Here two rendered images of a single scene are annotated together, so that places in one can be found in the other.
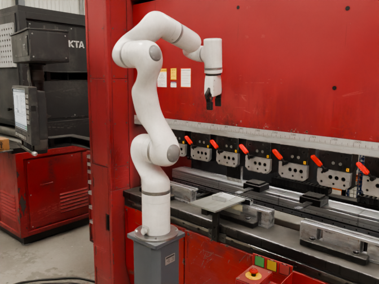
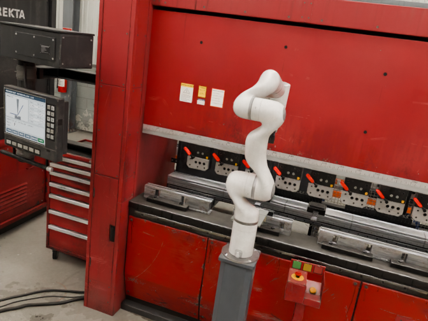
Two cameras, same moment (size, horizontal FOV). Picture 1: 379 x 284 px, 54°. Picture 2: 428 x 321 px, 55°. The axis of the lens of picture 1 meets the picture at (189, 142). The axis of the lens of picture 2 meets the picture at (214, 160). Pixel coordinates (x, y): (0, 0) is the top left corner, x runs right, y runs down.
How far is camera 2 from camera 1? 119 cm
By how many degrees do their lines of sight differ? 26
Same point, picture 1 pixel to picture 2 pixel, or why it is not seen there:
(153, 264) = (245, 281)
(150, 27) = (272, 87)
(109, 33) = (134, 41)
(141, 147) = (245, 186)
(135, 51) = (271, 112)
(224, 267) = not seen: hidden behind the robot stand
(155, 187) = (253, 218)
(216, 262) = not seen: hidden behind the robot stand
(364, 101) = (386, 145)
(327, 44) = (364, 98)
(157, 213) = (251, 239)
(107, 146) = (120, 157)
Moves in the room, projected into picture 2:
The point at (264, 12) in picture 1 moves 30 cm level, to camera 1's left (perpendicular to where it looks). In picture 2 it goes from (311, 58) to (266, 52)
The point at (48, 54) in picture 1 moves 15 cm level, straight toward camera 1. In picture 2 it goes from (75, 60) to (88, 64)
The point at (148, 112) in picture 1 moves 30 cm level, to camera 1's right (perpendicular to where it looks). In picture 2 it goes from (262, 158) to (315, 158)
